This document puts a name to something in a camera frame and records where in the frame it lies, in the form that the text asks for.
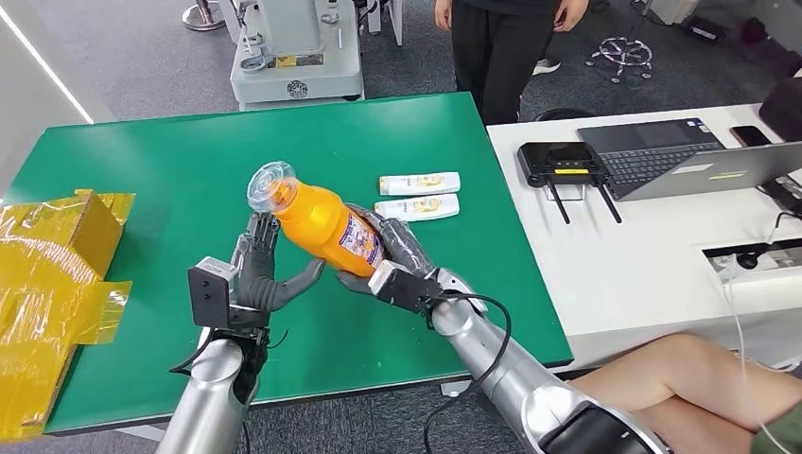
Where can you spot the orange bottle with clear cap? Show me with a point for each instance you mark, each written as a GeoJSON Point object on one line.
{"type": "Point", "coordinates": [319, 222]}

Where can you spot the black chair back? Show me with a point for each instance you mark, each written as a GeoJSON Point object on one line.
{"type": "Point", "coordinates": [784, 110]}

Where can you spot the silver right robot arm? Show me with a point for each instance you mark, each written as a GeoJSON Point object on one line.
{"type": "Point", "coordinates": [514, 376]}

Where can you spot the chrome star chair base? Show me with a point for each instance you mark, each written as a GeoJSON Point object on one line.
{"type": "Point", "coordinates": [621, 53]}

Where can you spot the black controller with antennas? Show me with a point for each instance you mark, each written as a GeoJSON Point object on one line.
{"type": "Point", "coordinates": [556, 160]}

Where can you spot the grey laptop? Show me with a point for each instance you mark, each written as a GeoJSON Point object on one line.
{"type": "Point", "coordinates": [720, 172]}

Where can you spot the black power plug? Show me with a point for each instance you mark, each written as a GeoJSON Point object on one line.
{"type": "Point", "coordinates": [747, 259]}

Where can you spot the white panel frame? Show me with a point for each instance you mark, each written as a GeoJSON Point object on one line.
{"type": "Point", "coordinates": [395, 19]}

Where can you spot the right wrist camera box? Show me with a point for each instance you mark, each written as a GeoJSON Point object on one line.
{"type": "Point", "coordinates": [407, 291]}

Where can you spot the clear controller stand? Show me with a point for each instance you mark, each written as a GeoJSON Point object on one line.
{"type": "Point", "coordinates": [573, 191]}

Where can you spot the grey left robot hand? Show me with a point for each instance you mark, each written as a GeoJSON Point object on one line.
{"type": "Point", "coordinates": [257, 275]}

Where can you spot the black round floor disc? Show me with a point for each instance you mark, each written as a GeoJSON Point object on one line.
{"type": "Point", "coordinates": [563, 115]}

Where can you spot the black bag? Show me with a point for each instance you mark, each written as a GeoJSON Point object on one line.
{"type": "Point", "coordinates": [775, 56]}

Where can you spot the white floor box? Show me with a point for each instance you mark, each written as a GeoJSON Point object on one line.
{"type": "Point", "coordinates": [675, 9]}

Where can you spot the seated person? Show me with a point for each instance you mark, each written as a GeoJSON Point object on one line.
{"type": "Point", "coordinates": [676, 388]}

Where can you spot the yellow taped cardboard box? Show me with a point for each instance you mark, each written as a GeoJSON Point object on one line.
{"type": "Point", "coordinates": [44, 282]}

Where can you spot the standing person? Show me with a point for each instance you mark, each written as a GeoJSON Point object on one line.
{"type": "Point", "coordinates": [495, 56]}

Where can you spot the dark open laptop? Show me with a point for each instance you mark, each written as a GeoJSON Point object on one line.
{"type": "Point", "coordinates": [640, 141]}

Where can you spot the black smartphone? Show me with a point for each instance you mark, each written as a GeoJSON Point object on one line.
{"type": "Point", "coordinates": [749, 135]}

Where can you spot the black box on floor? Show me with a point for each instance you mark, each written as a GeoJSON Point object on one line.
{"type": "Point", "coordinates": [704, 30]}

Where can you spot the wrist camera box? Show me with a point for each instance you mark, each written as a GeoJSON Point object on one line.
{"type": "Point", "coordinates": [210, 294]}
{"type": "Point", "coordinates": [407, 291]}

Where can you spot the person with white shoes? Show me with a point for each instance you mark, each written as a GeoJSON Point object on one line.
{"type": "Point", "coordinates": [546, 66]}

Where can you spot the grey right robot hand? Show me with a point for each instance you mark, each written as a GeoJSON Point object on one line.
{"type": "Point", "coordinates": [407, 247]}

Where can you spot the white shampoo bottle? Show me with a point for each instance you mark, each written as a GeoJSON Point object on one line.
{"type": "Point", "coordinates": [416, 208]}
{"type": "Point", "coordinates": [418, 184]}

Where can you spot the white robot base machine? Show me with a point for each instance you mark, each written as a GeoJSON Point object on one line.
{"type": "Point", "coordinates": [296, 62]}

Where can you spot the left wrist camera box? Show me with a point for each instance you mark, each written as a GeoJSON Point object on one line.
{"type": "Point", "coordinates": [210, 294]}

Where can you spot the black device at desk edge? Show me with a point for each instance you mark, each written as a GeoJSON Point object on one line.
{"type": "Point", "coordinates": [787, 191]}

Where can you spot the chrome stanchion base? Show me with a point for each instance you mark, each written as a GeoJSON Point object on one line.
{"type": "Point", "coordinates": [203, 19]}

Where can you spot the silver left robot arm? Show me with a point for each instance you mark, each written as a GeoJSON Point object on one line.
{"type": "Point", "coordinates": [210, 395]}

